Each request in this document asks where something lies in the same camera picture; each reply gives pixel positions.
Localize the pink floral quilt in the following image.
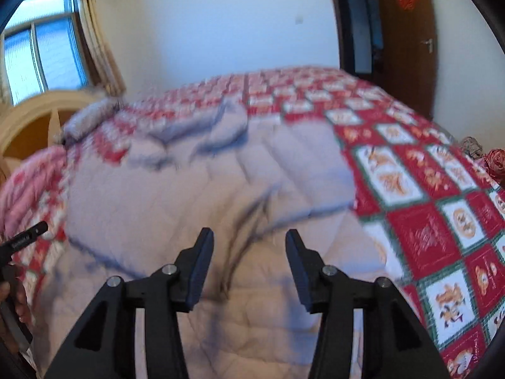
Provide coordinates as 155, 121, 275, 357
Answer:
0, 146, 69, 238

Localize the beige patterned curtain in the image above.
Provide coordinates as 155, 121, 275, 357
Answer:
75, 0, 127, 97

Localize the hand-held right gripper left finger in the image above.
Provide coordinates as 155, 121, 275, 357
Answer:
43, 228, 214, 379

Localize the person's left hand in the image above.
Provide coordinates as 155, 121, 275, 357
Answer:
0, 280, 34, 326

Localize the dark door frame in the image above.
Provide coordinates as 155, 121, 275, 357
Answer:
325, 0, 379, 76

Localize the red printed checkered blanket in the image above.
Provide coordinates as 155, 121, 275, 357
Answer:
20, 66, 505, 379

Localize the window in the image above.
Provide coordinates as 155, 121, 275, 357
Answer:
0, 0, 89, 105

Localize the pink quilted down jacket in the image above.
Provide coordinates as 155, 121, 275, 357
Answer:
33, 100, 403, 379

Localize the grey fluffy cloth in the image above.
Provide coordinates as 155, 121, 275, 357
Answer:
61, 97, 123, 143

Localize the grey floral cloth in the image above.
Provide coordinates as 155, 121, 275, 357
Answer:
458, 136, 484, 162

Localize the red floral cloth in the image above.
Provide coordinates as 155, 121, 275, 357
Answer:
483, 148, 505, 184

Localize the brown wooden door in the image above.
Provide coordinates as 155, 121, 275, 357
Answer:
377, 0, 438, 121

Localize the cream wooden headboard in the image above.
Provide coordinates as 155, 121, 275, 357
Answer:
0, 90, 107, 174

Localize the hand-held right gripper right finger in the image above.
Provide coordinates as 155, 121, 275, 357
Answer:
285, 229, 452, 379

